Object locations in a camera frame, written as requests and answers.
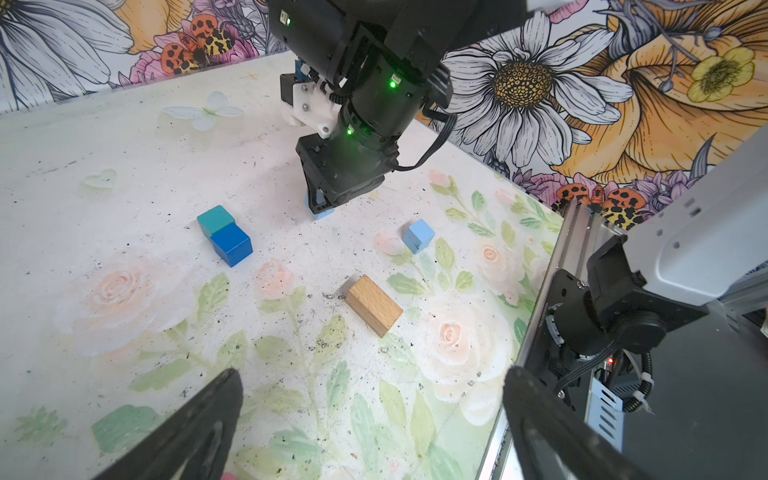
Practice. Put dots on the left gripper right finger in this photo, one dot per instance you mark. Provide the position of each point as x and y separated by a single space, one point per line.
551 442

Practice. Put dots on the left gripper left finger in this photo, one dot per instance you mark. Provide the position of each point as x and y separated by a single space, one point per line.
194 443

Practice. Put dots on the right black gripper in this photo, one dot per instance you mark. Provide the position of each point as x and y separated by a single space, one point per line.
344 168

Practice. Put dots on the light blue wood cube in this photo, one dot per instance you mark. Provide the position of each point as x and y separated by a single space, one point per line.
319 208
418 236

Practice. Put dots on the natural wood rectangular block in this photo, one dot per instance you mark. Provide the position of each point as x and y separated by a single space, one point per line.
373 305

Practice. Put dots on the dark blue wood cube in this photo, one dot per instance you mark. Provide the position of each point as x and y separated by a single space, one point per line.
232 244

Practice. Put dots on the teal wood cube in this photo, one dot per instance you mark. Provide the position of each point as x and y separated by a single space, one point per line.
214 220

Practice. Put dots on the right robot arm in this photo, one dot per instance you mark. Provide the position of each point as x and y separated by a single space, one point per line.
383 63

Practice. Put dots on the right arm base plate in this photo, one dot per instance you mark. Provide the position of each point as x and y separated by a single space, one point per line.
591 325

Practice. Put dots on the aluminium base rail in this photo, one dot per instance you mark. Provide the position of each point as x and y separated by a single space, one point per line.
583 232

